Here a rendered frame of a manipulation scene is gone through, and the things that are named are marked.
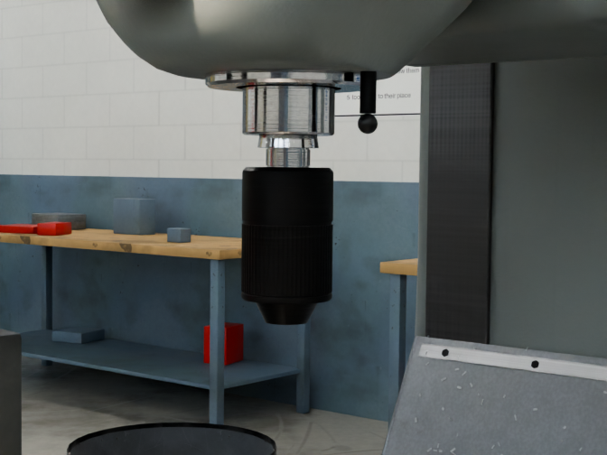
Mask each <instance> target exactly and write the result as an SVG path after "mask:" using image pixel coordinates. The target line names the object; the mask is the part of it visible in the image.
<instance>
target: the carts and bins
mask: <svg viewBox="0 0 607 455"><path fill-rule="evenodd" d="M274 450H275V451H274ZM69 453H70V454H69ZM67 455H276V445H275V441H274V440H272V439H271V438H270V437H268V436H266V435H265V434H263V433H260V432H256V431H252V430H249V429H245V428H240V427H235V426H229V425H223V424H213V423H201V422H158V423H143V424H135V425H127V426H120V427H116V428H110V429H105V430H102V431H98V432H93V433H89V434H86V435H84V436H82V437H79V438H78V439H76V440H75V441H73V442H72V443H70V444H69V447H68V449H67Z"/></svg>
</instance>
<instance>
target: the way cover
mask: <svg viewBox="0 0 607 455"><path fill-rule="evenodd" d="M474 347H476V349H474ZM426 350H428V351H426ZM425 351H426V355H425ZM458 356H459V358H458ZM457 358H458V360H457ZM428 362H429V364H428V365H426V364H427V363H428ZM456 368H459V370H455V369H456ZM465 371H466V373H465V374H464V375H462V374H463V373H464V372H465ZM445 377H446V379H445V380H444V381H442V380H441V379H443V378H445ZM470 383H472V385H473V387H471V385H470ZM457 386H460V387H461V388H462V389H459V388H457ZM603 391H605V392H607V358H600V357H586V356H578V355H571V354H563V353H555V352H548V351H540V350H533V349H528V350H527V351H526V349H525V348H511V347H503V346H496V345H488V344H481V343H473V342H465V341H458V340H450V339H436V338H428V337H421V336H415V338H414V342H413V345H412V348H411V351H410V355H409V358H408V361H407V364H406V371H405V373H404V377H403V380H402V384H401V386H400V390H399V393H398V397H397V402H396V406H395V409H394V412H393V415H392V419H391V422H390V425H389V428H388V434H387V438H386V441H385V444H384V448H383V451H382V454H381V455H454V454H452V453H451V452H450V450H452V449H453V448H455V449H456V450H454V451H453V453H455V454H456V455H500V454H503V455H607V394H605V393H604V392H603ZM419 394H421V397H419ZM478 394H480V396H478ZM504 395H505V398H503V396H504ZM482 399H484V400H483V404H482V405H481V402H482ZM442 408H444V410H442ZM534 408H537V410H536V411H533V409H534ZM514 415H516V417H517V420H516V421H515V416H514ZM449 416H450V417H451V418H452V419H453V420H452V421H451V420H450V419H449ZM415 418H417V422H416V421H415ZM564 426H566V428H565V429H564ZM457 433H458V436H457ZM561 440H563V442H561ZM498 442H499V443H500V446H499V444H498ZM438 443H440V444H439V447H438V448H437V445H438ZM493 445H495V446H494V447H493V449H492V446H493ZM431 448H432V449H431ZM581 448H582V449H581ZM429 449H431V450H430V451H428V450H429ZM580 449H581V451H579V450H580ZM434 450H437V451H434ZM439 450H442V451H443V452H439ZM427 451H428V452H427Z"/></svg>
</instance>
